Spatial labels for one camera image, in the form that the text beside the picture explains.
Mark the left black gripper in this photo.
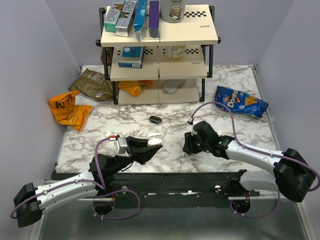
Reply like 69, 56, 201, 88
110, 136, 163, 175

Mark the black earbud charging case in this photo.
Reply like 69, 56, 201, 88
149, 115, 162, 124

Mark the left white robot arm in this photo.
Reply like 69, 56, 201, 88
10, 133, 163, 228

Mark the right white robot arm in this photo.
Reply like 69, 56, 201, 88
182, 121, 316, 203

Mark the orange snack bag on shelf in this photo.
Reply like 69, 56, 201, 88
118, 80, 153, 97

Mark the grey silver pouch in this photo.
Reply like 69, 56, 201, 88
161, 79, 185, 94

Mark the blue Doritos bag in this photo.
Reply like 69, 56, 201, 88
214, 85, 269, 118

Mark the beige three-tier shelf rack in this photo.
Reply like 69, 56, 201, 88
95, 4, 221, 105

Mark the brown snack bag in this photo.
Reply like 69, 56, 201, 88
68, 69, 113, 102

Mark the orange Kettle chips bag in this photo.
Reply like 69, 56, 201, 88
48, 90, 93, 132

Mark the blue razor box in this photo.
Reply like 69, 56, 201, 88
118, 46, 145, 69

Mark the brown item behind shelf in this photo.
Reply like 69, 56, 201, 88
100, 47, 114, 66

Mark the blue tall box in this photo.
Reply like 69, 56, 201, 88
133, 0, 148, 42

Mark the silver Rio box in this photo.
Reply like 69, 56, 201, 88
115, 0, 137, 38

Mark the teal Rio box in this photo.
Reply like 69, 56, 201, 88
103, 0, 125, 33

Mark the white cartoon mug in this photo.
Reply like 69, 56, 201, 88
159, 0, 187, 23

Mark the purple box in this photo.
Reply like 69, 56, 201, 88
148, 0, 160, 40

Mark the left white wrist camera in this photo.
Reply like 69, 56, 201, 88
114, 137, 128, 155

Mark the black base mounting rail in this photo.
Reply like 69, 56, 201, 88
98, 170, 261, 209

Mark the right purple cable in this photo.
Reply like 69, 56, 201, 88
187, 101, 320, 218

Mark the purple cable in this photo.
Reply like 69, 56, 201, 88
187, 101, 320, 218
9, 136, 141, 221

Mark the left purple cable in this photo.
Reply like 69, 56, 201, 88
9, 136, 141, 221

